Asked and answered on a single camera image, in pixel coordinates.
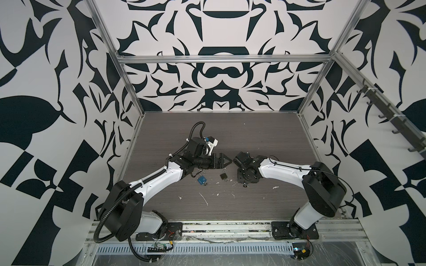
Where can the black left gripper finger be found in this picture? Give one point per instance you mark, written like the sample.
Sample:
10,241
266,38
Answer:
223,157
225,164

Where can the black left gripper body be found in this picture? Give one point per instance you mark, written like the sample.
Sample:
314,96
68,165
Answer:
213,165

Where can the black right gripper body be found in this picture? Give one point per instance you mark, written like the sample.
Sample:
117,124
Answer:
243,178

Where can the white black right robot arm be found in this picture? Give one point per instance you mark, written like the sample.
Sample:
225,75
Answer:
324,192

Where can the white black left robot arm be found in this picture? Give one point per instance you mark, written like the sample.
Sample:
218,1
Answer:
122,213

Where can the black padlock middle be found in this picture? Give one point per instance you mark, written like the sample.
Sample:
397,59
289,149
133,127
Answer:
224,177

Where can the right green circuit board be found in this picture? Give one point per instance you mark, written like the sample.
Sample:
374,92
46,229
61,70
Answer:
301,252

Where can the green circuit board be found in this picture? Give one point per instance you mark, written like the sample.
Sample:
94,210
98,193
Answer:
301,252
160,248

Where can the left green circuit board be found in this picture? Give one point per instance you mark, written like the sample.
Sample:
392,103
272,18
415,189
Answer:
160,248

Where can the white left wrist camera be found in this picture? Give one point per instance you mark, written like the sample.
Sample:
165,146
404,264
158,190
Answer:
211,143

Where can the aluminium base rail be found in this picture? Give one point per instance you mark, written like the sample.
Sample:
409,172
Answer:
265,230

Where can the white slotted cable duct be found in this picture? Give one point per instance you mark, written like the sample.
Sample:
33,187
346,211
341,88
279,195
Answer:
283,248

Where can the grey wall hook rail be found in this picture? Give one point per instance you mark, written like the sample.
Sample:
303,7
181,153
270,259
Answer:
401,123

